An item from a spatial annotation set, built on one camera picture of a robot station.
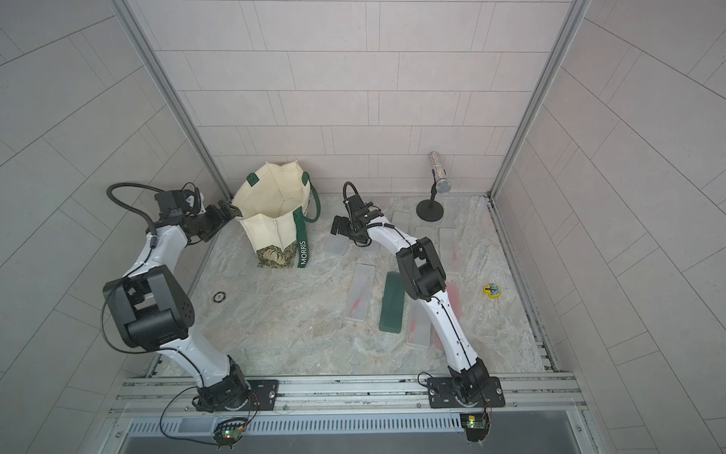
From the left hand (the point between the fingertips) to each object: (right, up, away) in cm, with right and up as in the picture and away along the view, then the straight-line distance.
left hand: (233, 209), depth 90 cm
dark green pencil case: (+51, -29, -3) cm, 59 cm away
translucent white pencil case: (+32, -12, +9) cm, 36 cm away
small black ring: (-3, -28, -2) cm, 28 cm away
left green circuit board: (+12, -52, -26) cm, 59 cm away
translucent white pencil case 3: (+64, -8, +15) cm, 66 cm away
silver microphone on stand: (+68, 0, +20) cm, 71 cm away
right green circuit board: (+71, -53, -22) cm, 91 cm away
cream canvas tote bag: (+7, +2, +17) cm, 19 cm away
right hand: (+34, -7, +14) cm, 37 cm away
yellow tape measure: (+83, -26, -1) cm, 87 cm away
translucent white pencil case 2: (+41, -27, -2) cm, 49 cm away
